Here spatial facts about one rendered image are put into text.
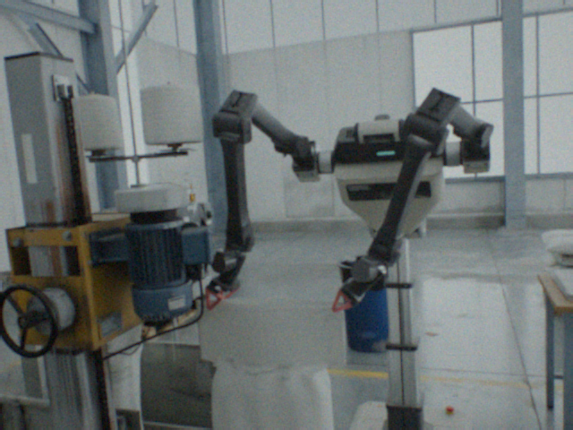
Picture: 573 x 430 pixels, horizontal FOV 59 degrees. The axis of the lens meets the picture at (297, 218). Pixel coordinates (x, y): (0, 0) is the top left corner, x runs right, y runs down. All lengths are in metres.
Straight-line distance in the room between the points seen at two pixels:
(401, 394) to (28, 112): 1.67
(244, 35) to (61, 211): 9.35
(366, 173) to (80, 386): 1.11
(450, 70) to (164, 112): 8.34
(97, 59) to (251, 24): 3.77
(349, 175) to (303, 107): 8.13
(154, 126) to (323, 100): 8.49
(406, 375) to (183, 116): 1.36
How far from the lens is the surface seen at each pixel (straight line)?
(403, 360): 2.15
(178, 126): 1.39
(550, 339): 3.14
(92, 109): 1.56
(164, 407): 2.37
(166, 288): 1.31
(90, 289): 1.36
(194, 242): 1.30
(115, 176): 7.57
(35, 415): 2.00
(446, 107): 1.30
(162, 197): 1.26
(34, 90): 1.39
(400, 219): 1.40
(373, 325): 3.80
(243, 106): 1.42
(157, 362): 2.30
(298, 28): 10.17
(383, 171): 1.80
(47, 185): 1.38
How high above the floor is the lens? 1.47
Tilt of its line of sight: 7 degrees down
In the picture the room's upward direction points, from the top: 4 degrees counter-clockwise
